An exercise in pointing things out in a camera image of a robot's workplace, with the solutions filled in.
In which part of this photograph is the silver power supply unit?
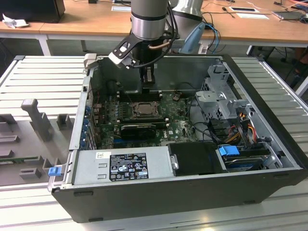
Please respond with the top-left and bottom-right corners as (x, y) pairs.
(65, 146), (179, 186)

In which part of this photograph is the silver metal drive cage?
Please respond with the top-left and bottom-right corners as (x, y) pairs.
(194, 64), (256, 126)

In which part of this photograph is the yellow red black wire bundle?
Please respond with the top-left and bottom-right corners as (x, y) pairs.
(226, 120), (259, 144)

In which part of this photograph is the wooden desk white frame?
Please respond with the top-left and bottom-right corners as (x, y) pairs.
(0, 0), (66, 56)
(39, 0), (308, 57)

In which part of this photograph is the gray parts rack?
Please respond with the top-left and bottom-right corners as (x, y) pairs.
(0, 98), (76, 188)

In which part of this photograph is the thin black wire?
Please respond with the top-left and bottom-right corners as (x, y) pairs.
(177, 82), (197, 93)

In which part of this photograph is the blue cable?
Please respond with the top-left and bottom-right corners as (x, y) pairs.
(208, 23), (221, 54)

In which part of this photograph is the CPU socket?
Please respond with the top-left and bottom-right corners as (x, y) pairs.
(131, 101), (162, 119)

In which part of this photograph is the white framed tablet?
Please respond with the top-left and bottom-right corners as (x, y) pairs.
(228, 6), (260, 13)

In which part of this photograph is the dark data cable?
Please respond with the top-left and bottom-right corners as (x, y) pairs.
(192, 122), (215, 141)
(187, 97), (202, 141)

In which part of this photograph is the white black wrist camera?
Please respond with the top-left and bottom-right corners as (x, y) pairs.
(108, 36), (142, 71)

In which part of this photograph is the black graphics card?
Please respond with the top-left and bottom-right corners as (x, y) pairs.
(119, 124), (157, 141)

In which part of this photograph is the white paper sheet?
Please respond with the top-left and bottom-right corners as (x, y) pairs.
(235, 12), (270, 20)

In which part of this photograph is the black plastic shroud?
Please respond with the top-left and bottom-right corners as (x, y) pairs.
(167, 141), (229, 177)

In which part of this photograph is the pale blue teach pendant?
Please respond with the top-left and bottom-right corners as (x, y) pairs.
(180, 22), (205, 55)

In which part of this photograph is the dark notebook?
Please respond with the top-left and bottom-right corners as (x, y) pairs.
(272, 11), (306, 22)

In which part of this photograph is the crumpled white paper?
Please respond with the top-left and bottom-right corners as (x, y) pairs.
(1, 13), (30, 29)

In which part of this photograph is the hard disk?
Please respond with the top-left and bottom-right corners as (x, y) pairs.
(223, 156), (265, 173)

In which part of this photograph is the large black box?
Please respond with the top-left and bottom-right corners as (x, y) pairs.
(0, 0), (66, 24)

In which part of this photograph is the blue case latch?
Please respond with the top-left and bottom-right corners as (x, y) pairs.
(48, 167), (62, 178)

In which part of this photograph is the CPU with silver top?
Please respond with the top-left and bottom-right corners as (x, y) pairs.
(137, 103), (156, 114)

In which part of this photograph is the thin red wire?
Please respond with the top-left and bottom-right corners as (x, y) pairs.
(92, 88), (102, 108)

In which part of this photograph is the open desktop PC case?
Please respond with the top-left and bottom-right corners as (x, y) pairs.
(47, 53), (308, 223)

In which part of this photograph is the green motherboard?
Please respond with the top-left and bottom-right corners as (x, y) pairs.
(92, 91), (207, 150)

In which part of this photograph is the copper coloured cable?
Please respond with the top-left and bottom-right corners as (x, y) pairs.
(148, 41), (169, 51)

